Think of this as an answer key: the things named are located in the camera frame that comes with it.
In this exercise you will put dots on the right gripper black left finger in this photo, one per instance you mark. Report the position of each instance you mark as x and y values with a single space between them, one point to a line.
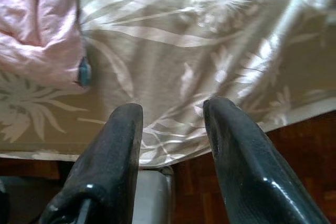
105 171

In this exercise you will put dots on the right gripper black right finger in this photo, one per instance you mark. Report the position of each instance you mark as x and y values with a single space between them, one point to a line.
252 176

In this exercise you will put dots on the beige floral bed sheet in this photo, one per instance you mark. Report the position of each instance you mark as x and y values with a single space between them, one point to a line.
183 51

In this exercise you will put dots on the pink cartoon print blanket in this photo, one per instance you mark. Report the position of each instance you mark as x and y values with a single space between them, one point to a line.
34 24

